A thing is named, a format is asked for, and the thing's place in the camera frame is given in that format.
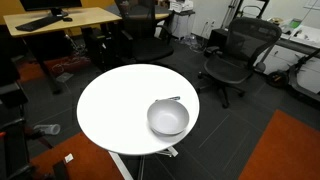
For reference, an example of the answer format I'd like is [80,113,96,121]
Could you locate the teal marker pen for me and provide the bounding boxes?
[155,96,181,103]

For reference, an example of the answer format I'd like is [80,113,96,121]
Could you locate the white round bowl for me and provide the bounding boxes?
[146,99,190,136]

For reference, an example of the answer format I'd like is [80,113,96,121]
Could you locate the black padded office chair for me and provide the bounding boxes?
[114,0,175,65]

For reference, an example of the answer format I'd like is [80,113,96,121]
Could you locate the white cabinet with printer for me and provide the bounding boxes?
[167,0,196,40]

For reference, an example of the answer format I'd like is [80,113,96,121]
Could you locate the black computer tower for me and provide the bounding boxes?
[86,27,116,72]

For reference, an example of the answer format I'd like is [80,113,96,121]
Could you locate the black mesh office chair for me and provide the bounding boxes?
[196,17,283,109]

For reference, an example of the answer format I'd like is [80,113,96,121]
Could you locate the black box on floor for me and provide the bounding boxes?
[207,28,232,52]

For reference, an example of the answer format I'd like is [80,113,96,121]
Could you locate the white table base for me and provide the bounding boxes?
[108,145,179,180]

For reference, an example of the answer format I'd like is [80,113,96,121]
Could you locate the light wooden desk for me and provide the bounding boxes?
[3,7,123,95]

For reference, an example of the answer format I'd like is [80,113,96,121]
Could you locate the small white paper tag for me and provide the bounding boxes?
[64,153,75,164]

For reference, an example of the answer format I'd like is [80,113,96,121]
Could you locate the clear plastic cup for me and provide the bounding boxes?
[33,123,62,136]

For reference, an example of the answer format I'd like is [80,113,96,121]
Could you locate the white workbench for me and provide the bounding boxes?
[254,19,320,95]

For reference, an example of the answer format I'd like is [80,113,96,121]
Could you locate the black keyboard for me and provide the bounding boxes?
[14,15,64,33]

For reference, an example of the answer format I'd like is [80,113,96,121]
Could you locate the black computer monitor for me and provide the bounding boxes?
[19,0,83,18]

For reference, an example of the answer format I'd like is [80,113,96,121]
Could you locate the black electric scooter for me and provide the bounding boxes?
[265,48,320,108]

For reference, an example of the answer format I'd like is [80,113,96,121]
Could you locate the green box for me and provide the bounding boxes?
[288,18,303,30]

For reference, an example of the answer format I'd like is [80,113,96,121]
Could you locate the black equipment cart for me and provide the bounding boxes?
[0,54,36,180]

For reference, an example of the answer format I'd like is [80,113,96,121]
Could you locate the tangled floor cables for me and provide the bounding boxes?
[49,55,92,77]

